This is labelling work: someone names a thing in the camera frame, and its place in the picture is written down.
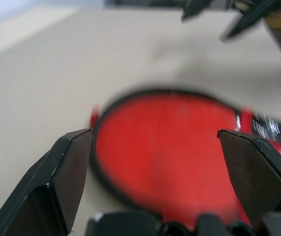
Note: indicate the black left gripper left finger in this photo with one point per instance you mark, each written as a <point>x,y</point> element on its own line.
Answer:
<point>44,186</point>

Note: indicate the red plastic bag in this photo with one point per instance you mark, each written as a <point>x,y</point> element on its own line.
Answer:
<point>167,147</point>

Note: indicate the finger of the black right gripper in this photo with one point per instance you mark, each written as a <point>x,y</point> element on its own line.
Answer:
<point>193,9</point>

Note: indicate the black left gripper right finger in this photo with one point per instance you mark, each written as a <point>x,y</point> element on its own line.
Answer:
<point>256,177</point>

